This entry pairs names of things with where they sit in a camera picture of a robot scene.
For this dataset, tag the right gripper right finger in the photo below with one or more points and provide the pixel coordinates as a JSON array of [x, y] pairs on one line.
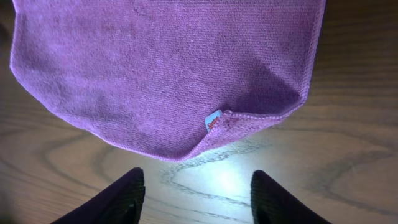
[[272, 204]]

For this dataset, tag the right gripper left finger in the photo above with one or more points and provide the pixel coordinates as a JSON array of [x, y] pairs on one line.
[[119, 203]]

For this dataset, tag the purple microfiber cloth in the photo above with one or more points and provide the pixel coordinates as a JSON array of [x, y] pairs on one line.
[[167, 79]]

